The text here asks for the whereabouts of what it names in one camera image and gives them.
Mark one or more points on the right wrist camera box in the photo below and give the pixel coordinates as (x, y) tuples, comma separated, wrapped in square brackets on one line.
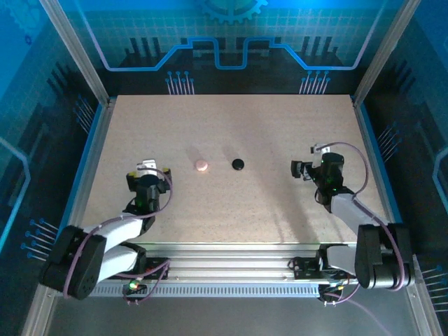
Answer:
[(316, 154)]

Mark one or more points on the aluminium mounting rail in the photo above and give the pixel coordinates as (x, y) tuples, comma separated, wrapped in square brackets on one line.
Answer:
[(227, 259)]

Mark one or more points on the aluminium frame post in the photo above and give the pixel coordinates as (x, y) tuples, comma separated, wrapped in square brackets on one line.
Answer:
[(80, 63), (381, 59)]

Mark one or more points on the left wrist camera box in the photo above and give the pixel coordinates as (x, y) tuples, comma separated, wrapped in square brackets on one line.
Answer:
[(147, 167)]

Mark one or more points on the aluminium side rail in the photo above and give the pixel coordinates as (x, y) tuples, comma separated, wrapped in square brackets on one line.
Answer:
[(93, 164), (367, 136)]

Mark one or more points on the black earbud charging case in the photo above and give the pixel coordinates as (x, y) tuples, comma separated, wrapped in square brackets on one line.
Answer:
[(238, 164)]

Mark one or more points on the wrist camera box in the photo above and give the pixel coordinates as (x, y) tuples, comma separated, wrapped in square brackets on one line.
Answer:
[(316, 154), (147, 167)]

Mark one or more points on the pink earbud charging case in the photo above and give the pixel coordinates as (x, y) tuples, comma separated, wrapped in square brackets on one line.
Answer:
[(202, 165)]

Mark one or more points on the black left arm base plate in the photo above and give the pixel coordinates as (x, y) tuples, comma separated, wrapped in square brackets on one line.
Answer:
[(159, 266)]

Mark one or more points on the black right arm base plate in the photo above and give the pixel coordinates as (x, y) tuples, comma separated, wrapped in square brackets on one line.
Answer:
[(304, 269)]

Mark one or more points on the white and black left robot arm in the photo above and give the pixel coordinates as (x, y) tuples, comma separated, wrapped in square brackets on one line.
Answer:
[(115, 231)]

